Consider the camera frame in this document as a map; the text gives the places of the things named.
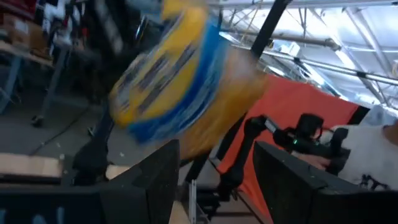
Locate grey workbench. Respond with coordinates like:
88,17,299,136
0,12,81,125

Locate blue Maruchan ramen pack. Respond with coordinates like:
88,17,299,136
108,0,270,161

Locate black table clamp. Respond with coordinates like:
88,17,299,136
73,102,114,187

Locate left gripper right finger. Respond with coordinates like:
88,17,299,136
253,141,335,224

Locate orange panel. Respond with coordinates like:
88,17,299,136
216,73,371,224

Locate person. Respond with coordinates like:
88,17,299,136
292,104,398,191

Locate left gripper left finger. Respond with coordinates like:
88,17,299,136
99,139,181,224

